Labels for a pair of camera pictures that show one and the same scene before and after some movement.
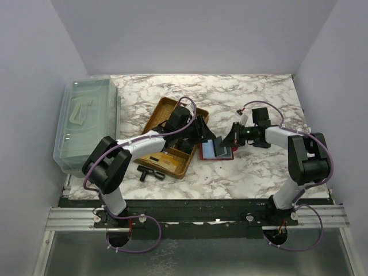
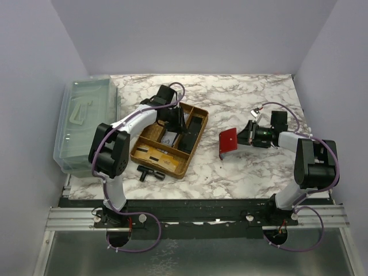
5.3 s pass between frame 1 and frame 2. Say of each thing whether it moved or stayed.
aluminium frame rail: stayed
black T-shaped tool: stayed
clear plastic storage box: stayed
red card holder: moved
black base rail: stayed
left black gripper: moved
